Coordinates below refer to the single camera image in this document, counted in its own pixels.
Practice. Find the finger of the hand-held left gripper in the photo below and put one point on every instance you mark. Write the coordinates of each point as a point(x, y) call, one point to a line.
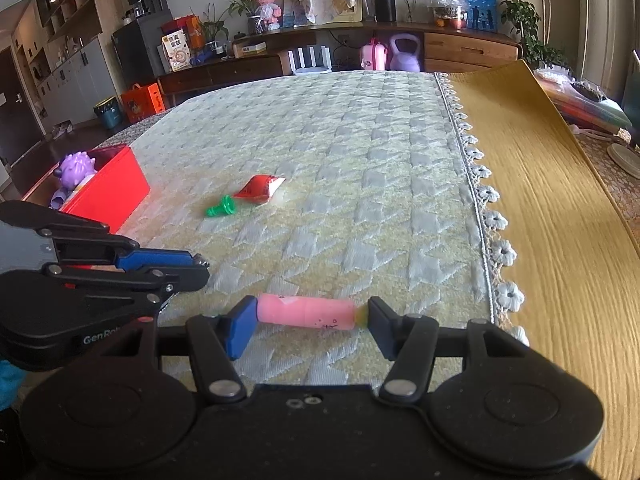
point(155, 260)
point(180, 280)

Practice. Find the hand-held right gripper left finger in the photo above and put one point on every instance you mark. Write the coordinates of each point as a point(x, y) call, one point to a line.
point(240, 327)

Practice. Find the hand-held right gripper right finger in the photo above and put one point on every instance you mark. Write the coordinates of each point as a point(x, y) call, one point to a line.
point(384, 327)

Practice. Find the pink tube with yellow end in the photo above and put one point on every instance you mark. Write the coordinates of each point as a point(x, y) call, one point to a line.
point(305, 312)

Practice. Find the red tin box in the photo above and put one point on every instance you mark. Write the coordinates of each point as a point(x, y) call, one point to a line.
point(112, 192)

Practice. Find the green plastic toy peg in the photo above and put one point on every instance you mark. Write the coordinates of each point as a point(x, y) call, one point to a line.
point(220, 207)

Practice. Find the purple toy monster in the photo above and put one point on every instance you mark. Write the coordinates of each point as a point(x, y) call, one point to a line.
point(75, 170)

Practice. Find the red sachet packet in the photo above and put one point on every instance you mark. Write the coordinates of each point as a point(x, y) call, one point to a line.
point(260, 187)

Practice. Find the teal bin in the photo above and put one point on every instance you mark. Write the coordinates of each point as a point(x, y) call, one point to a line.
point(108, 112)

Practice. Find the orange gift bag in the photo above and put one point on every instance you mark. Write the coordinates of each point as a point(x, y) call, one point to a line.
point(142, 104)

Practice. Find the quilted cream tablecloth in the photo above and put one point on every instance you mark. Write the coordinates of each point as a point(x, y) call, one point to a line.
point(325, 160)

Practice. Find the yellow table runner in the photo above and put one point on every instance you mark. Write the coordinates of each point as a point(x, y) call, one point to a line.
point(550, 210)

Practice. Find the black mini fridge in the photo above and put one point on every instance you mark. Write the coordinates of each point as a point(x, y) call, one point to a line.
point(137, 55)

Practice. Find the dark wooden door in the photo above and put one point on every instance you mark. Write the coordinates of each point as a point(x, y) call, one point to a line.
point(15, 105)

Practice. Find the white router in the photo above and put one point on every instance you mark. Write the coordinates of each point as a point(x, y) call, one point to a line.
point(311, 60)

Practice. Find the small potted plant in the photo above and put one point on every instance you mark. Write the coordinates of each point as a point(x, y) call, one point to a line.
point(247, 10)

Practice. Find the pink toy case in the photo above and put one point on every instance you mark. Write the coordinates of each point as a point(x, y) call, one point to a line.
point(375, 56)

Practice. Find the purple kettlebell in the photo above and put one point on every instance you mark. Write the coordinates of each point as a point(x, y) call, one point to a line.
point(405, 55)

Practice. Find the pink plush doll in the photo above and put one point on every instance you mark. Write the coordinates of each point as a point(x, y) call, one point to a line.
point(267, 5)

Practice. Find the wooden tv cabinet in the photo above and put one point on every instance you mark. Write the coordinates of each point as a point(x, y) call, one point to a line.
point(450, 50)

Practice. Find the round white coaster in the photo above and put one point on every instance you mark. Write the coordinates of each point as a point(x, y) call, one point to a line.
point(625, 159)

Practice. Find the stack of coloured folders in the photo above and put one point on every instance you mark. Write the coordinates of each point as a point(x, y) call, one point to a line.
point(582, 100)

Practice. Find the black cylinder speaker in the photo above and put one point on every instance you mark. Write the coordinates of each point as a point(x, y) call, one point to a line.
point(385, 6)

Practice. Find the clear plastic bag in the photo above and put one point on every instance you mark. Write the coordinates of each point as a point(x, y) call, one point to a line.
point(447, 7)

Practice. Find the tall leafy houseplant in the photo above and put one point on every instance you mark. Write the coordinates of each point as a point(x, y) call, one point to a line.
point(525, 15)

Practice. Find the wall shelving unit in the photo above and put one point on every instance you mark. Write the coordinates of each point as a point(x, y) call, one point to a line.
point(60, 35)

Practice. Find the blue picture frame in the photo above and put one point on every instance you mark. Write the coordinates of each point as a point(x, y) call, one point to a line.
point(481, 10)

